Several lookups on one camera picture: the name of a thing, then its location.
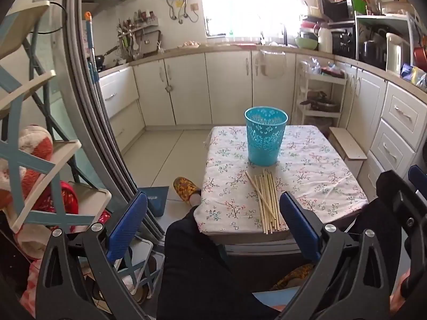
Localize wooden step stool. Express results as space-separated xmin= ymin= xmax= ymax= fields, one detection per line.
xmin=329 ymin=127 xmax=367 ymax=179

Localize black countertop oven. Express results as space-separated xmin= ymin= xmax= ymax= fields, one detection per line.
xmin=332 ymin=28 xmax=356 ymax=59

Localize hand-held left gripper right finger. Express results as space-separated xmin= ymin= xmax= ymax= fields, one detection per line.
xmin=279 ymin=191 xmax=392 ymax=320

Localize person's right hand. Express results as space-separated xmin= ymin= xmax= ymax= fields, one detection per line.
xmin=390 ymin=270 xmax=412 ymax=315

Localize wall utensil rack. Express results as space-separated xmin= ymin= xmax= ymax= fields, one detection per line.
xmin=117 ymin=10 xmax=160 ymax=62

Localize blue and cream shelf rack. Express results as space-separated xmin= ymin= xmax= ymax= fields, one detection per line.
xmin=0 ymin=0 xmax=165 ymax=307

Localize bundle of wooden chopsticks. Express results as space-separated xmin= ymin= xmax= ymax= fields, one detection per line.
xmin=245 ymin=168 xmax=281 ymax=234

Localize white electric kettle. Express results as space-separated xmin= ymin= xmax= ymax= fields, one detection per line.
xmin=386 ymin=33 xmax=412 ymax=75

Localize black microwave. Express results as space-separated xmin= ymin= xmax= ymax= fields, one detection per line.
xmin=318 ymin=0 xmax=354 ymax=22

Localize mop with orange tip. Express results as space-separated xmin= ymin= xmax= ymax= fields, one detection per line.
xmin=83 ymin=11 xmax=101 ymax=84

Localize white counter shelf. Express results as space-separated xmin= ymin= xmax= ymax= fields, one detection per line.
xmin=354 ymin=13 xmax=424 ymax=72

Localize red patterned cloth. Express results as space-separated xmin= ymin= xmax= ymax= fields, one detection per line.
xmin=33 ymin=182 xmax=80 ymax=215

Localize black pot with lid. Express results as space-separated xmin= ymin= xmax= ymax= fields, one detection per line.
xmin=300 ymin=91 xmax=339 ymax=112

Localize person's left leg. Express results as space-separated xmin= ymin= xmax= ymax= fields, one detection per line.
xmin=156 ymin=205 xmax=284 ymax=320

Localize blue dustpan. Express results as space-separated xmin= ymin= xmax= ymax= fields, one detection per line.
xmin=147 ymin=186 xmax=169 ymax=217

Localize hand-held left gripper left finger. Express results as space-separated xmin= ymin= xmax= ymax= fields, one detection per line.
xmin=35 ymin=191 xmax=149 ymax=320

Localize white kitchen base cabinets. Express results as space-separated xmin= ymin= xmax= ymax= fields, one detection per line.
xmin=97 ymin=50 xmax=427 ymax=207

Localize yellow patterned slipper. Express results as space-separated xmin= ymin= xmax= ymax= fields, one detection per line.
xmin=270 ymin=263 xmax=316 ymax=290
xmin=173 ymin=177 xmax=201 ymax=203

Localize black long-handled pan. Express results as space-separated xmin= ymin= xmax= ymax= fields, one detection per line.
xmin=95 ymin=45 xmax=121 ymax=70

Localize blue snack packet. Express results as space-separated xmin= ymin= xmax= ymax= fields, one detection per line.
xmin=401 ymin=63 xmax=417 ymax=81

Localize white thermos jug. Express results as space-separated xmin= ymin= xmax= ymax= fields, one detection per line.
xmin=317 ymin=23 xmax=333 ymax=53

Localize turquoise plastic basket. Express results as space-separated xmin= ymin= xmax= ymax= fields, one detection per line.
xmin=244 ymin=107 xmax=288 ymax=167

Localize grey sliding door frame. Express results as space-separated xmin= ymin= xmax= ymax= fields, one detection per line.
xmin=63 ymin=0 xmax=165 ymax=237

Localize bright window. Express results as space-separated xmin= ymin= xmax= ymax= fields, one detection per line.
xmin=198 ymin=0 xmax=304 ymax=37

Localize white bag holder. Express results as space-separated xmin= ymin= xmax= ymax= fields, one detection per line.
xmin=258 ymin=49 xmax=287 ymax=79

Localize floral tablecloth table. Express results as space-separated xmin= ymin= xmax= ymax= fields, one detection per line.
xmin=195 ymin=125 xmax=369 ymax=235

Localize green bowl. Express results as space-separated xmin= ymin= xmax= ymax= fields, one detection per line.
xmin=295 ymin=37 xmax=318 ymax=50

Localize white storage trolley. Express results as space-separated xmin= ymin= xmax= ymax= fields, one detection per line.
xmin=295 ymin=61 xmax=347 ymax=125

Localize stack of colourful basins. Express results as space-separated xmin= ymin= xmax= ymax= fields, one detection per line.
xmin=299 ymin=20 xmax=319 ymax=38

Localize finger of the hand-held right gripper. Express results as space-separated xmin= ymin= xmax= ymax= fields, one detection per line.
xmin=408 ymin=165 xmax=427 ymax=192
xmin=376 ymin=170 xmax=427 ymax=299

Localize black small appliance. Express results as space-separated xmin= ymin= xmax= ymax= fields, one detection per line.
xmin=362 ymin=40 xmax=388 ymax=67

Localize red and white plush toy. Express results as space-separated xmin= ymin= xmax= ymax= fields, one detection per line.
xmin=0 ymin=125 xmax=54 ymax=201

